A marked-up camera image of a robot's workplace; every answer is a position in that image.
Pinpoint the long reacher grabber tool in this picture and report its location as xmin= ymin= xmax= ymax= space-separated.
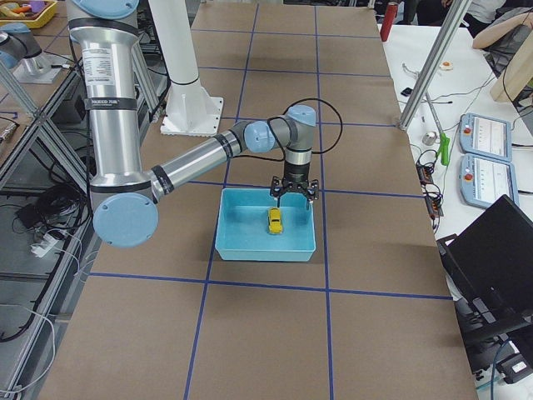
xmin=401 ymin=62 xmax=451 ymax=166

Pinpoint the yellow beetle toy car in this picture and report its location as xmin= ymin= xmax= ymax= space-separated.
xmin=267 ymin=207 xmax=283 ymax=234

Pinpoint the near teach pendant tablet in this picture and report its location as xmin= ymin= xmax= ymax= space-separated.
xmin=459 ymin=153 xmax=520 ymax=208

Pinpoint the red cylinder tube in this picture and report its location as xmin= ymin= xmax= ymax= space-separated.
xmin=380 ymin=2 xmax=398 ymax=42

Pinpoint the seated person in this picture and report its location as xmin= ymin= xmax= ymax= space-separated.
xmin=472 ymin=7 xmax=532 ymax=95

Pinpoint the fried egg toy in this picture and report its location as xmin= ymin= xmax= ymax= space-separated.
xmin=440 ymin=61 xmax=453 ymax=71

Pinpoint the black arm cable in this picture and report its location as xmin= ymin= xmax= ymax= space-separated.
xmin=232 ymin=97 xmax=344 ymax=163

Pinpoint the small black phone device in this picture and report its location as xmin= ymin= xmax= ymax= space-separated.
xmin=401 ymin=87 xmax=412 ymax=97

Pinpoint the far teach pendant tablet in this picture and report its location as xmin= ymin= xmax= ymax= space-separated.
xmin=459 ymin=112 xmax=512 ymax=162

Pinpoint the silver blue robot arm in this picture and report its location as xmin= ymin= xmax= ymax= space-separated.
xmin=67 ymin=1 xmax=318 ymax=248

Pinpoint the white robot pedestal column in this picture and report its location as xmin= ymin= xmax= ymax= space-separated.
xmin=149 ymin=0 xmax=224 ymax=136

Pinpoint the teach pendant tablet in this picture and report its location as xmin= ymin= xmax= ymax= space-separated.
xmin=459 ymin=112 xmax=512 ymax=162
xmin=459 ymin=153 xmax=520 ymax=208

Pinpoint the small silver metal weight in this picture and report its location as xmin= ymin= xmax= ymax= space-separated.
xmin=422 ymin=131 xmax=438 ymax=147

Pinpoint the light blue plastic bin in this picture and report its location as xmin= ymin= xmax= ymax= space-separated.
xmin=215 ymin=188 xmax=316 ymax=262

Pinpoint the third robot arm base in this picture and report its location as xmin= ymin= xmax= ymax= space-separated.
xmin=1 ymin=22 xmax=71 ymax=84

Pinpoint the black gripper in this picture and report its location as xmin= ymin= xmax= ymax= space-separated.
xmin=270 ymin=164 xmax=319 ymax=210

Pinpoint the black laptop on stand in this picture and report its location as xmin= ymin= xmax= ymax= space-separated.
xmin=439 ymin=195 xmax=532 ymax=363

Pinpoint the aluminium frame post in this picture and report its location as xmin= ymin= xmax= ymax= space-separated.
xmin=398 ymin=0 xmax=471 ymax=131

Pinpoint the yellow tray of toys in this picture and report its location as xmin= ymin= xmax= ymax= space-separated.
xmin=1 ymin=1 xmax=57 ymax=28

